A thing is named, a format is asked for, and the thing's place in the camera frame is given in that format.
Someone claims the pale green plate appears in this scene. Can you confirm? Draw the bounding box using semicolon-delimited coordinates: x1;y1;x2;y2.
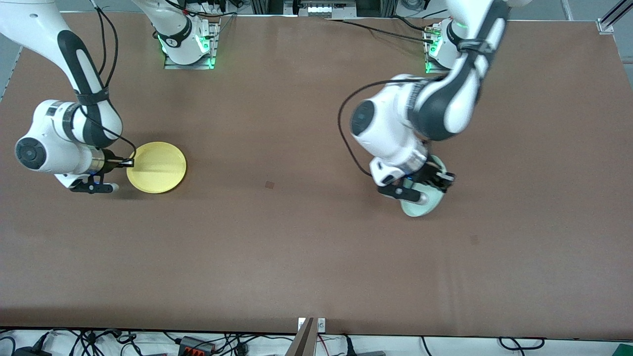
400;154;447;219

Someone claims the yellow plate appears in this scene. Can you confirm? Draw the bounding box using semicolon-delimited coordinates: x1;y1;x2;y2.
126;141;187;194

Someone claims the grey control box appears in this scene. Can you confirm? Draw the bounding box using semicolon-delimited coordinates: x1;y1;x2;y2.
284;0;358;19

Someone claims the black orange power adapter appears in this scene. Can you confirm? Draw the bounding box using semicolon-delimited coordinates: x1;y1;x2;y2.
178;336;216;355

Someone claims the aluminium profile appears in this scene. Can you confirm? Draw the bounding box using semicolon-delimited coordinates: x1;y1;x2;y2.
596;0;633;35

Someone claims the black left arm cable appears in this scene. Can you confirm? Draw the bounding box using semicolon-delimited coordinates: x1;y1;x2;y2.
338;79;446;178

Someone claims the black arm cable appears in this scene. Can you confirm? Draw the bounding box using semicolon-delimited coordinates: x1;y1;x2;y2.
79;0;137;164
338;79;446;178

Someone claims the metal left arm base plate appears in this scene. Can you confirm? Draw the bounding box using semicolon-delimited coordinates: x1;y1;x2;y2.
424;30;452;75

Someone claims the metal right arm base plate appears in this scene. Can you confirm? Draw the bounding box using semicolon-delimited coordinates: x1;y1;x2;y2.
164;20;221;70

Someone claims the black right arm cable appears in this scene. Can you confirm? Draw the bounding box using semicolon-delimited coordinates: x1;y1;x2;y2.
79;0;137;164

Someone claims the long black table cable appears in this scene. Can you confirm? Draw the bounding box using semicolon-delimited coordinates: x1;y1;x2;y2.
324;18;437;45

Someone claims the short black table cable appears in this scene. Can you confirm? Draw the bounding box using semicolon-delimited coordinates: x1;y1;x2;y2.
391;14;434;32

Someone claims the black cable tangle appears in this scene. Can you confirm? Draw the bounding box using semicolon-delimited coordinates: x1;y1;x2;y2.
49;328;145;356

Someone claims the black looped cable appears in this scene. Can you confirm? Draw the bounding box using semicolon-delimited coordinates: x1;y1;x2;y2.
498;337;546;351

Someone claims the grey camera post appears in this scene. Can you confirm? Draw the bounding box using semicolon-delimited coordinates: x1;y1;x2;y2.
285;317;316;356

